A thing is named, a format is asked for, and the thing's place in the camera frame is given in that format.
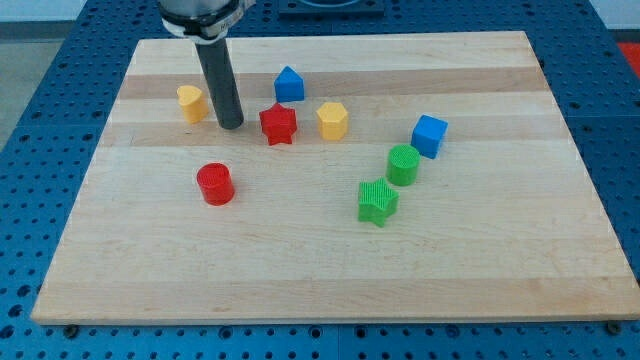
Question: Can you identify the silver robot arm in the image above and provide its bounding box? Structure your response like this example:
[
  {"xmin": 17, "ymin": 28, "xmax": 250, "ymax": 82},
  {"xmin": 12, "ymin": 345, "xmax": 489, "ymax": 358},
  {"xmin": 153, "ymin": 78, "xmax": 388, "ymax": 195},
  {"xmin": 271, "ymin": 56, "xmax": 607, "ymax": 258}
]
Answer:
[{"xmin": 157, "ymin": 0, "xmax": 256, "ymax": 43}]

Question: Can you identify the yellow heart block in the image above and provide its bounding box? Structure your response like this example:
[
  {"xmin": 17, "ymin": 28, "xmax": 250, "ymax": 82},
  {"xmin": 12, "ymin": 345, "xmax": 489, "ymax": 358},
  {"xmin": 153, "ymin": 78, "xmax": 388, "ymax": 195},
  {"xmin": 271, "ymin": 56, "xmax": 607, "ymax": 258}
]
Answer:
[{"xmin": 176, "ymin": 85, "xmax": 209, "ymax": 124}]

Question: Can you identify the yellow hexagon block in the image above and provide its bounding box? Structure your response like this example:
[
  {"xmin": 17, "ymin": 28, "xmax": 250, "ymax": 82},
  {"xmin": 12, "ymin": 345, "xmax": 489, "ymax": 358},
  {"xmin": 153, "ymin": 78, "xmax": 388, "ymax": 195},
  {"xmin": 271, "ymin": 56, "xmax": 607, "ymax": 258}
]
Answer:
[{"xmin": 315, "ymin": 102, "xmax": 349, "ymax": 141}]

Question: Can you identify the green star block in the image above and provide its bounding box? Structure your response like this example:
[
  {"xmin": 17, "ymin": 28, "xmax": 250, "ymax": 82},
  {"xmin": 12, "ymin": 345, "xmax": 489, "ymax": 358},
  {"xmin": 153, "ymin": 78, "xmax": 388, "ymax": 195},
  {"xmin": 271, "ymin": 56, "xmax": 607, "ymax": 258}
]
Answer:
[{"xmin": 357, "ymin": 177, "xmax": 399, "ymax": 228}]

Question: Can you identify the red star block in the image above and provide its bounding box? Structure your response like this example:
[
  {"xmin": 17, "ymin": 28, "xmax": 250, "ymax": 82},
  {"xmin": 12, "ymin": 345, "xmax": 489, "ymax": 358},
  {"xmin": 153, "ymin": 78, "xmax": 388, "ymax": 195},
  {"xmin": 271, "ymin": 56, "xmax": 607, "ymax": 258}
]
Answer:
[{"xmin": 259, "ymin": 103, "xmax": 297, "ymax": 146}]

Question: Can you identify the green cylinder block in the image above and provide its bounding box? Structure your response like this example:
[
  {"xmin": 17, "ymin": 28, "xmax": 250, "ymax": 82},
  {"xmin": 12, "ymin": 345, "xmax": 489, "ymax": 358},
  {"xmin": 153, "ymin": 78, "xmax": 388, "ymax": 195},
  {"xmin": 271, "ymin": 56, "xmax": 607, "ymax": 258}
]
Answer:
[{"xmin": 386, "ymin": 144, "xmax": 421, "ymax": 186}]

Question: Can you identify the light wooden board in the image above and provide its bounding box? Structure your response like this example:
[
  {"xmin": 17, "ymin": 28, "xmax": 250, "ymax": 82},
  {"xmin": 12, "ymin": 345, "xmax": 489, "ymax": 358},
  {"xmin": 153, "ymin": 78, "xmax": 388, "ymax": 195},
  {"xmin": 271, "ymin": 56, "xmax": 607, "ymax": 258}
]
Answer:
[{"xmin": 31, "ymin": 31, "xmax": 639, "ymax": 325}]

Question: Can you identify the blue triangular prism block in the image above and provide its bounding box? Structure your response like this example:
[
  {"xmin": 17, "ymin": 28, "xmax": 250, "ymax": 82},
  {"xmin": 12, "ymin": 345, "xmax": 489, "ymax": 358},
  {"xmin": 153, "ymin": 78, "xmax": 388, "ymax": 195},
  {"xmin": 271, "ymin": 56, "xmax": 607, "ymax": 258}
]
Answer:
[{"xmin": 274, "ymin": 66, "xmax": 305, "ymax": 103}]

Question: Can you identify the red cylinder block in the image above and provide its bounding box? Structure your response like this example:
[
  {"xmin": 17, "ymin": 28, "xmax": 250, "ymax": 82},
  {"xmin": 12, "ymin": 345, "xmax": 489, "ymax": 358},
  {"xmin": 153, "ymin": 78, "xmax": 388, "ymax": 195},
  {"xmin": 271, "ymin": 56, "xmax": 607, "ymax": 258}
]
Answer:
[{"xmin": 196, "ymin": 163, "xmax": 235, "ymax": 206}]

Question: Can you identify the blue cube block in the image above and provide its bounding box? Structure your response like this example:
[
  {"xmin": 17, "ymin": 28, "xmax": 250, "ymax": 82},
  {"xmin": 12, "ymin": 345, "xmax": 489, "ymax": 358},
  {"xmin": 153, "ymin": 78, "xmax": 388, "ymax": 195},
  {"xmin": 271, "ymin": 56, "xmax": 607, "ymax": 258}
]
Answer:
[{"xmin": 410, "ymin": 114, "xmax": 448, "ymax": 159}]

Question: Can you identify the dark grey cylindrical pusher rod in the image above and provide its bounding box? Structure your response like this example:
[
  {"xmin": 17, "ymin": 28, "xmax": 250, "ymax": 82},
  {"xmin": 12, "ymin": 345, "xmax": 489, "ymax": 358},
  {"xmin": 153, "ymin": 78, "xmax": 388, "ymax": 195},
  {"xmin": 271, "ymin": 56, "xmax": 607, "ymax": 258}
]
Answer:
[{"xmin": 196, "ymin": 39, "xmax": 244, "ymax": 130}]

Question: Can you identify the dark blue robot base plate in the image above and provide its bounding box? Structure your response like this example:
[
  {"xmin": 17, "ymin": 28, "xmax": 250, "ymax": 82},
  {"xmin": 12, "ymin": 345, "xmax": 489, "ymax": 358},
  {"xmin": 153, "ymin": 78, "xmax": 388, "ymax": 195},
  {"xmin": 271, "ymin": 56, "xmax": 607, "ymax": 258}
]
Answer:
[{"xmin": 276, "ymin": 0, "xmax": 386, "ymax": 18}]

